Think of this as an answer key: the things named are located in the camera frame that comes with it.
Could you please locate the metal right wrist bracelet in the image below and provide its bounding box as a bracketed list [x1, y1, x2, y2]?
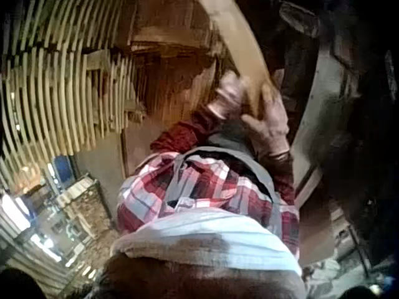
[267, 149, 291, 162]

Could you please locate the rack of pale wooden slats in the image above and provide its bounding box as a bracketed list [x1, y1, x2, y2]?
[0, 0, 148, 191]

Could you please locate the person's right hand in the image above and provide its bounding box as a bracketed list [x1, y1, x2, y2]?
[241, 83, 291, 155]

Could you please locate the heap of cut wood pieces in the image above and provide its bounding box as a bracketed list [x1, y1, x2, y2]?
[57, 176, 114, 240]

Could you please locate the grey metal machine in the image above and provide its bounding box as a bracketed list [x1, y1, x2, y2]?
[275, 0, 399, 268]

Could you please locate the person's left hand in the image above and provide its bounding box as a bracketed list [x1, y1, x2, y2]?
[212, 70, 252, 120]

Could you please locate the blue container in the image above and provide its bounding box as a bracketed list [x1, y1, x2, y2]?
[52, 154, 77, 189]

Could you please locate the long wooden board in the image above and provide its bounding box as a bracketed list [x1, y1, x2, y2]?
[198, 0, 276, 116]

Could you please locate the stack of brown wooden boards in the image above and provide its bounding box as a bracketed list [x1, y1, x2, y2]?
[123, 0, 226, 119]

